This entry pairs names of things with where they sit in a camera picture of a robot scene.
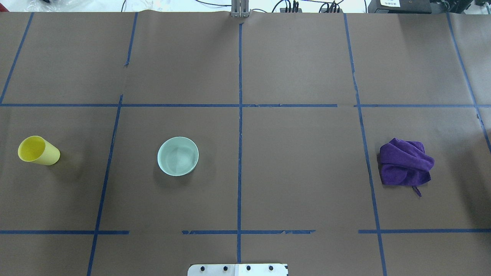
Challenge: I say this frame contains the purple cloth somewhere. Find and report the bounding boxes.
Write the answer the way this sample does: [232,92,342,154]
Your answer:
[379,138,435,197]

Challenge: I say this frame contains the yellow plastic cup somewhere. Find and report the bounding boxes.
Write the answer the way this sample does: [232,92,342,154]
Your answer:
[18,136,60,166]

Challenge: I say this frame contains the black computer box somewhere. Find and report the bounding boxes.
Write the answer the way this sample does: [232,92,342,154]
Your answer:
[367,0,432,14]

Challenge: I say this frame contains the mint green bowl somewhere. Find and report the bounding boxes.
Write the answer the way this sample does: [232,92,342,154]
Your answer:
[157,136,199,177]

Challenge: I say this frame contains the aluminium frame post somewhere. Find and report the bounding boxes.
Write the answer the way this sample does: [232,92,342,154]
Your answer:
[231,0,250,18]

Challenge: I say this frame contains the white camera pedestal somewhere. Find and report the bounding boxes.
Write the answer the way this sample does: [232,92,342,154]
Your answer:
[187,263,289,276]

